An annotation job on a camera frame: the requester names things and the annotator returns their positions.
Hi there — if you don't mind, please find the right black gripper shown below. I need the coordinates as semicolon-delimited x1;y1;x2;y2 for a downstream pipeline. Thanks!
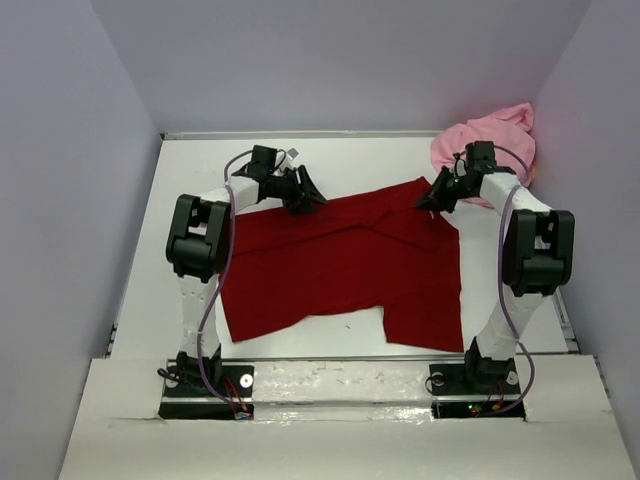
412;165;475;214

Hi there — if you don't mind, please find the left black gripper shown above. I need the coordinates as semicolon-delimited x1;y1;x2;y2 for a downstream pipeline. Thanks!
266;165;327;216

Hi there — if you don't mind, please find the red t shirt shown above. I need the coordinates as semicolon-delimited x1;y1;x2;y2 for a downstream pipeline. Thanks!
222;177;464;352

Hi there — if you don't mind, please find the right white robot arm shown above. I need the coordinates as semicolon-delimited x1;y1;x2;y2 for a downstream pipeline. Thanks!
415;141;575;396

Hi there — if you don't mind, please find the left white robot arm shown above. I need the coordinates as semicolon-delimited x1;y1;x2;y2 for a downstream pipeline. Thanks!
162;145;328;403

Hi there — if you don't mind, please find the pink t shirt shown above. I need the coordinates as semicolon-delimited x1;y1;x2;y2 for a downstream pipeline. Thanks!
430;102;536;187

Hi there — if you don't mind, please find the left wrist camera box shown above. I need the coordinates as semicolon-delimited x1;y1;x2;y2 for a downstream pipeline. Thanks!
278;148;298;172

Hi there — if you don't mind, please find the metal rail at front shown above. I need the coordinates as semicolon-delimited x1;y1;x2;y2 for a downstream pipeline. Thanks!
223;352;464;363

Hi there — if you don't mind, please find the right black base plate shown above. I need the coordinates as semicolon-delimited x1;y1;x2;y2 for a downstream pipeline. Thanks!
425;360;525;420

